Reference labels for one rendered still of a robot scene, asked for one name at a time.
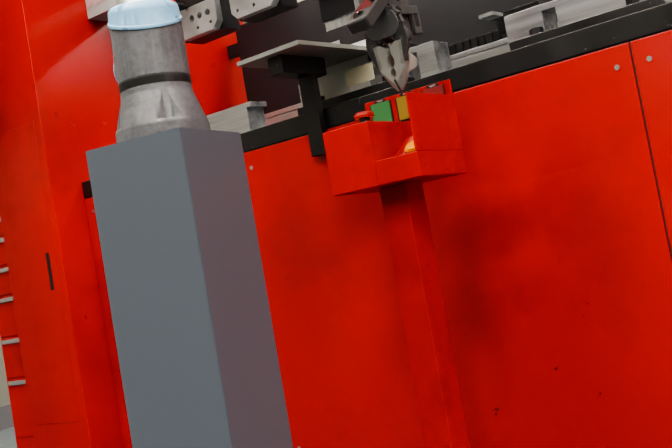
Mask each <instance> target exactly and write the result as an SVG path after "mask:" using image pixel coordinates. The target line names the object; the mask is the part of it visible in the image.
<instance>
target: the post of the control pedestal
mask: <svg viewBox="0 0 672 448"><path fill-rule="evenodd" d="M379 191H380V197H381V202H382V208H383V214H384V219H385V225H386V230H387V236H388V242H389V247H390V253H391V258H392V264H393V270H394V275H395V281H396V286H397V292H398V298H399V303H400V309H401V315H402V320H403V326H404V331H405V337H406V343H407V348H408V354H409V359H410V365H411V371H412V376H413V382H414V387H415V393H416V399H417V404H418V410H419V416H420V421H421V427H422V432H423V438H424V444H425V448H470V445H469V439H468V434H467V428H466V423H465V417H464V412H463V406H462V401H461V395H460V389H459V384H458V378H457V373H456V367H455V362H454V356H453V351H452V345H451V340H450V334H449V329H448V323H447V318H446V312H445V307H444V301H443V296H442V290H441V285H440V279H439V274H438V268H437V263H436V257H435V252H434V246H433V241H432V235H431V229H430V224H429V218H428V213H427V207H426V202H425V196H424V191H423V185H422V182H421V181H419V182H405V183H400V184H396V185H391V186H387V187H383V188H380V189H379Z"/></svg>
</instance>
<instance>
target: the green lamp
mask: <svg viewBox="0 0 672 448"><path fill-rule="evenodd" d="M371 111H372V112H374V117H373V121H393V119H392V113H391V108H390V102H389V100H388V101H384V102H381V103H377V104H374V105H371Z"/></svg>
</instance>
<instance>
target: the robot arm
mask: <svg viewBox="0 0 672 448"><path fill-rule="evenodd" d="M413 13H416V15H417V19H418V23H419V27H416V24H415V19H414V15H413ZM181 20H182V15H180V11H179V7H178V4H177V3H176V2H174V1H172V0H116V6H115V7H113V8H111V9H110V10H109V12H108V24H107V26H108V28H109V30H110V36H111V43H112V51H113V60H114V64H113V71H114V76H115V78H116V80H117V82H118V86H119V92H120V98H121V103H120V109H119V116H118V124H117V131H116V135H115V136H116V143H120V142H123V141H127V140H131V139H135V138H139V137H143V136H147V135H151V134H154V133H158V132H162V131H166V130H170V129H174V128H178V127H184V128H195V129H206V130H211V129H210V123H209V120H208V118H207V116H206V114H205V112H204V111H203V109H202V107H201V105H200V103H199V101H198V99H197V97H196V95H195V93H194V91H193V87H192V82H191V75H190V69H189V63H188V57H187V51H186V45H185V39H184V33H183V27H182V21H181ZM346 26H347V28H348V30H349V31H350V33H351V34H352V35H354V34H356V33H359V32H362V31H366V33H364V37H365V41H366V49H367V52H368V54H369V56H370V58H371V59H372V61H373V63H374V64H375V66H376V67H377V69H379V70H380V72H381V73H382V75H383V76H384V77H385V79H386V80H387V81H388V82H389V83H390V84H391V85H392V86H393V87H394V88H395V89H396V90H397V91H402V90H404V89H405V86H406V83H407V80H408V74H409V72H410V71H412V70H413V69H415V68H416V67H417V59H416V57H415V56H414V55H412V54H411V53H410V52H409V48H410V44H411V37H413V36H416V35H417V34H418V33H423V30H422V26H421V21H420V17H419V13H418V8H417V5H408V0H363V1H362V2H361V4H360V5H359V6H358V8H357V9H356V11H355V12H354V13H353V15H352V16H351V17H350V19H349V20H348V22H347V23H346ZM391 43H393V44H392V45H391V46H390V47H389V46H388V45H387V44H391ZM382 44H384V45H382Z"/></svg>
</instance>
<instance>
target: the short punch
mask: <svg viewBox="0 0 672 448"><path fill-rule="evenodd" d="M359 5H360V4H359V0H319V6H320V11H321V17H322V22H323V23H325V26H326V32H327V31H330V30H333V29H336V28H338V27H341V26H344V25H346V23H347V22H348V20H349V19H350V17H351V16H352V15H353V13H354V12H355V11H356V9H357V8H358V6H359Z"/></svg>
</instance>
